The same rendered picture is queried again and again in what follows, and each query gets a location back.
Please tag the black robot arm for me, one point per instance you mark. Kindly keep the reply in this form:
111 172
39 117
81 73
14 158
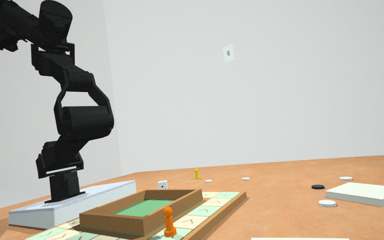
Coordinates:
76 125

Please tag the orange game pawn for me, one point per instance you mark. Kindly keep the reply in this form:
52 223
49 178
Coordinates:
170 230

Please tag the white die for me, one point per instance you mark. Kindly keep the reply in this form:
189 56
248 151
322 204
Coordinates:
162 185

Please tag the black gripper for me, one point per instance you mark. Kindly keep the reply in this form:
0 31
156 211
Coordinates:
18 19

